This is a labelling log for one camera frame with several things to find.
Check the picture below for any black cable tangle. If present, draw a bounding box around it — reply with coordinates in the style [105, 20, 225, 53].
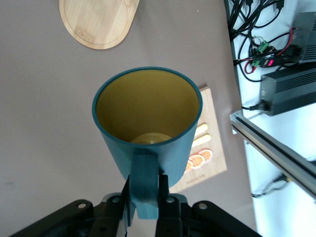
[226, 0, 284, 50]

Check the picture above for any black thin cable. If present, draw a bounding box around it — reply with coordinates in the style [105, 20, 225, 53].
[251, 172, 293, 198]

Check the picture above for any teal cup yellow inside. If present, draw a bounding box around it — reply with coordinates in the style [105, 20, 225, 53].
[91, 66, 203, 220]

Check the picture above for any green terminal block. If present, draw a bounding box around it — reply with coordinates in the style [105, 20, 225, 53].
[255, 41, 270, 54]

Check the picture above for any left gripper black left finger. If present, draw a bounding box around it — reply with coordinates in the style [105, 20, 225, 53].
[90, 175, 136, 237]

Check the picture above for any module with red display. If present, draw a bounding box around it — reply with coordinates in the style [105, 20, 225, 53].
[261, 57, 277, 68]

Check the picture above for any yellow plastic knife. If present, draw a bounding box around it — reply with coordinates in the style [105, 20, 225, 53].
[191, 134, 212, 148]

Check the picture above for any aluminium camera mount post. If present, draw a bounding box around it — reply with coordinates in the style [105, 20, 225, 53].
[229, 110, 316, 205]

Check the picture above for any wooden cutting board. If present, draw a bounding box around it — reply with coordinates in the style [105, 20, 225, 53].
[169, 86, 228, 195]

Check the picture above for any wooden cup rack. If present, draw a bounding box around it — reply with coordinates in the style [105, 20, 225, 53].
[58, 0, 141, 50]

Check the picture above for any yellow plastic fork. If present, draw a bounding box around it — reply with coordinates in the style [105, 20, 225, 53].
[195, 124, 209, 136]

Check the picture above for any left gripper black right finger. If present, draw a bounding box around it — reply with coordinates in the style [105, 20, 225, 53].
[155, 174, 191, 237]

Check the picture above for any black power cord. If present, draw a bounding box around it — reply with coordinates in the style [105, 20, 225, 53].
[241, 103, 267, 112]

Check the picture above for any red wire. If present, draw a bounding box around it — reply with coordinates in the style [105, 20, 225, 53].
[244, 27, 297, 75]

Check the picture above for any grey metal electronics box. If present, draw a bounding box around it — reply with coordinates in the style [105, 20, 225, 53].
[290, 11, 316, 64]

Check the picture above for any black finned power supply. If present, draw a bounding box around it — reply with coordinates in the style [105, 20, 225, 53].
[260, 66, 316, 117]

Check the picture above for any orange slice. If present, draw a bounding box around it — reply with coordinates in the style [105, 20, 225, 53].
[184, 159, 195, 173]

